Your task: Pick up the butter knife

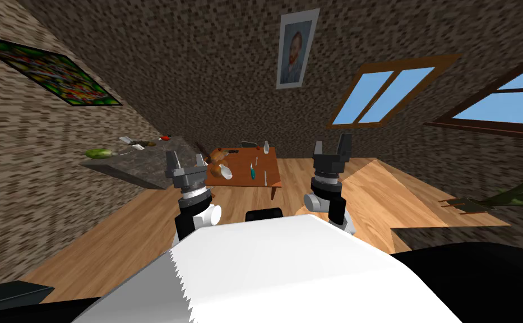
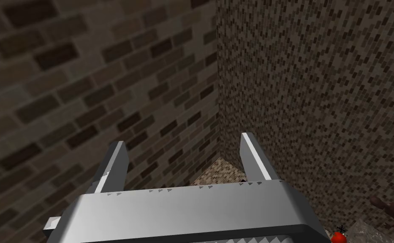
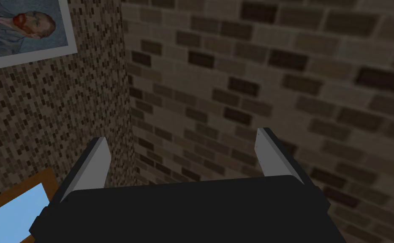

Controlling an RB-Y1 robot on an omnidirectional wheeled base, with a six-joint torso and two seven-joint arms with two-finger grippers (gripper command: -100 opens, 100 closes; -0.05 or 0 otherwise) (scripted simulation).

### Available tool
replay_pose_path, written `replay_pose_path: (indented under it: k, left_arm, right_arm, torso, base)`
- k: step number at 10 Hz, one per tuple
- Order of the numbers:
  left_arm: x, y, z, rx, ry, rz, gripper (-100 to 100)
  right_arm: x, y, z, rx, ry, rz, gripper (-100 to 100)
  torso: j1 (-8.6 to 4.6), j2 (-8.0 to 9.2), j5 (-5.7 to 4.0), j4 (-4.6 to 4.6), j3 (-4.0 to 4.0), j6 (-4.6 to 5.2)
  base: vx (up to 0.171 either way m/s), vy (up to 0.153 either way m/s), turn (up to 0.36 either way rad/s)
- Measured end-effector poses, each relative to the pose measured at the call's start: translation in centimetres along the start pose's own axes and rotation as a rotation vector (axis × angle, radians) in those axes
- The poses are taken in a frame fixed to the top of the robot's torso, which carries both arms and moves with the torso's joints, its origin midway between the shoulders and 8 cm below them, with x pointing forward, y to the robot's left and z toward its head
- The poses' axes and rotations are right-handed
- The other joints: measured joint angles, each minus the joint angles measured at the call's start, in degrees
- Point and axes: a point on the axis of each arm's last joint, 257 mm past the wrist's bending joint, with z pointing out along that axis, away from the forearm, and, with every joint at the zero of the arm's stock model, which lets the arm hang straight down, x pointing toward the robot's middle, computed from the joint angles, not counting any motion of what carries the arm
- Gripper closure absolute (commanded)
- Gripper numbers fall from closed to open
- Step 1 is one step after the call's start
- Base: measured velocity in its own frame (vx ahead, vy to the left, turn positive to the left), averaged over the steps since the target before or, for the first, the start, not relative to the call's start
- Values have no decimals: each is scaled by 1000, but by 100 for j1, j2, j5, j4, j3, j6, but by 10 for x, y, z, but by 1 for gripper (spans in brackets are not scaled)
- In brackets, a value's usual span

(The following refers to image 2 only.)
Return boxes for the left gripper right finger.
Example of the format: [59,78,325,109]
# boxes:
[239,132,280,183]

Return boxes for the red tomato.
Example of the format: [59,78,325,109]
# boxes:
[331,227,348,243]

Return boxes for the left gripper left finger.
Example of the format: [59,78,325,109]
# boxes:
[86,140,130,194]

